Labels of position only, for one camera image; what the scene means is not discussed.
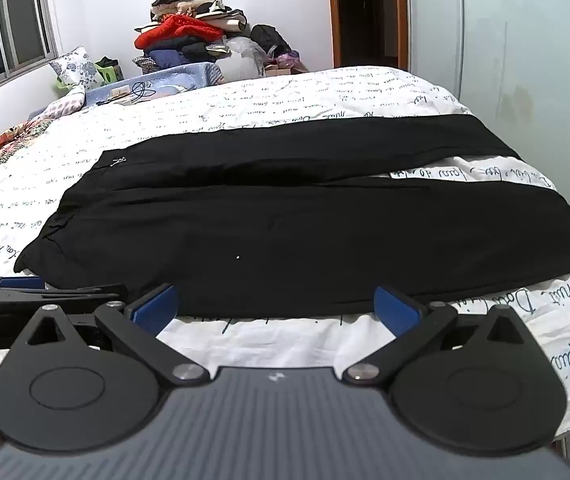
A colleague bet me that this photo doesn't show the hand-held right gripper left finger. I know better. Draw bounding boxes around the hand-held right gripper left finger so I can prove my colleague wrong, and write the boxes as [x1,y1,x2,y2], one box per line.
[12,282,211,387]

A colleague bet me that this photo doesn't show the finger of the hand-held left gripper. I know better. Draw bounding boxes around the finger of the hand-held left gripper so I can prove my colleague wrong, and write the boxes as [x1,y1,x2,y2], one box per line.
[0,274,48,291]
[0,285,128,350]

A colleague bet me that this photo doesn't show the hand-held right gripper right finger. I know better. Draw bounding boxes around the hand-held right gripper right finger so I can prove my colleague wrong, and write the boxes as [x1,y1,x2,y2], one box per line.
[342,285,541,386]

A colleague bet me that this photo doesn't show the black pants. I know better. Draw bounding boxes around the black pants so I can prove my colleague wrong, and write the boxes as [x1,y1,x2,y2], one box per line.
[14,114,570,319]

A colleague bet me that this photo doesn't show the floral patterned blanket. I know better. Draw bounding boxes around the floral patterned blanket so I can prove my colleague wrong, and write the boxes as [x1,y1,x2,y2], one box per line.
[0,92,86,197]

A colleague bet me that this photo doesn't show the floral pillow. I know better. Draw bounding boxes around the floral pillow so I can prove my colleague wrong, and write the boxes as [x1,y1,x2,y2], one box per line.
[47,46,106,92]

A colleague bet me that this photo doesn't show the white script-printed bedsheet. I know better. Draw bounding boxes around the white script-printed bedsheet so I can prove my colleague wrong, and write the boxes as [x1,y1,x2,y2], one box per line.
[0,65,570,436]

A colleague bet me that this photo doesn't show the green plastic stool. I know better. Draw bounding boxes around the green plastic stool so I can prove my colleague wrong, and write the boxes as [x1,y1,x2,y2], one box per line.
[56,57,124,97]

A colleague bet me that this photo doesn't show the sliding glass window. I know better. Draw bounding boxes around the sliding glass window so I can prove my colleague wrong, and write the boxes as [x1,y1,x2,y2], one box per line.
[0,0,62,102]

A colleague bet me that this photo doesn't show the grey plastic bag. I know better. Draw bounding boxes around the grey plastic bag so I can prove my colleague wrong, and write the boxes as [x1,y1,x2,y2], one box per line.
[221,36,272,80]

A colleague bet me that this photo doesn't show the purple cloth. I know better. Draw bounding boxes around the purple cloth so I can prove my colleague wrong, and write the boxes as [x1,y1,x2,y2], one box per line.
[265,49,311,75]

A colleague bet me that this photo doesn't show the pile of clothes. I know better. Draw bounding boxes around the pile of clothes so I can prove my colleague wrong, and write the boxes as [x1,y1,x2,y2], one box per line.
[132,0,252,69]

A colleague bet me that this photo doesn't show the white wardrobe door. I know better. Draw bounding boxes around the white wardrobe door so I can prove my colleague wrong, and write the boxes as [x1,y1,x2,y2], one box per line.
[405,0,570,243]

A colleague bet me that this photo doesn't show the black bag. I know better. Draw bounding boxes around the black bag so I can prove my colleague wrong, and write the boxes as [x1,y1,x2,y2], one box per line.
[249,24,294,62]

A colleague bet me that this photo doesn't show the black cable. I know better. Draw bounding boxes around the black cable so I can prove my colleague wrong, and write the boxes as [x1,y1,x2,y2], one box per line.
[129,81,159,104]

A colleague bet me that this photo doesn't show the wooden door frame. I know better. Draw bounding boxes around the wooden door frame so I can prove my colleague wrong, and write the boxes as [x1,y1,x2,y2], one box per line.
[325,0,412,72]

